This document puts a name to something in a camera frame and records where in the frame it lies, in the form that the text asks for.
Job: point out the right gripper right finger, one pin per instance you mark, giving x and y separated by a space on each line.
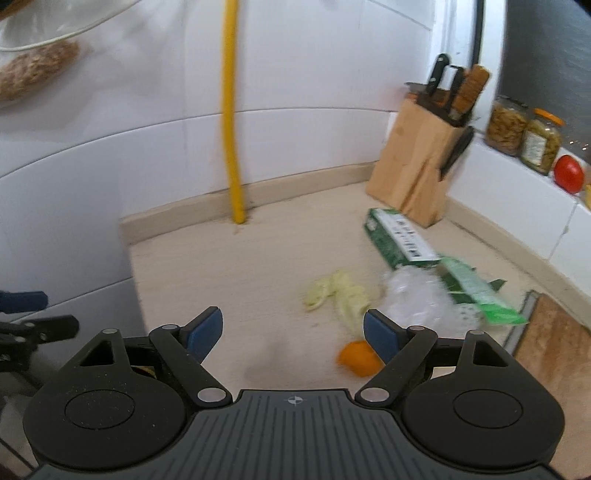
404 353

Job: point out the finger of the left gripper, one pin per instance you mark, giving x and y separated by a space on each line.
22 302
42 331

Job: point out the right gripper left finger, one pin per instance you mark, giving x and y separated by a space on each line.
182 350

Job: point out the orange peel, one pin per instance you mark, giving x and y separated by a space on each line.
360 359

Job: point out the clear plastic bag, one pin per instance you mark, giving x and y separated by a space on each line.
418 297

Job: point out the light green cabbage leaves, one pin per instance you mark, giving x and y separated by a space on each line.
351 301

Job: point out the green snack packet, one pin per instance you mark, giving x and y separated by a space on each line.
467 287

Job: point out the green white box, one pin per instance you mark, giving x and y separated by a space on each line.
398 242

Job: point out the black kitchen scissors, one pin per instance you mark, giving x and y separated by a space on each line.
457 151

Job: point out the wooden cutting board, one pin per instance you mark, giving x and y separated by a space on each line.
555 349

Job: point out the wooden knife block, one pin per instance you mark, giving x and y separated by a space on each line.
407 177

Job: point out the hanging bag of grains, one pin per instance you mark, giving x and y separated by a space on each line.
28 72

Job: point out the red tomato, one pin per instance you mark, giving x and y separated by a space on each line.
568 174

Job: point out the glass jar orange lid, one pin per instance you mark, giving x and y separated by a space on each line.
541 141

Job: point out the yellow pipe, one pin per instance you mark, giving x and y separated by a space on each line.
229 55

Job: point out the wooden handled knife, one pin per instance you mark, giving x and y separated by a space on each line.
469 91

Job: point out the black handled knife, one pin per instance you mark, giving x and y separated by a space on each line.
442 62

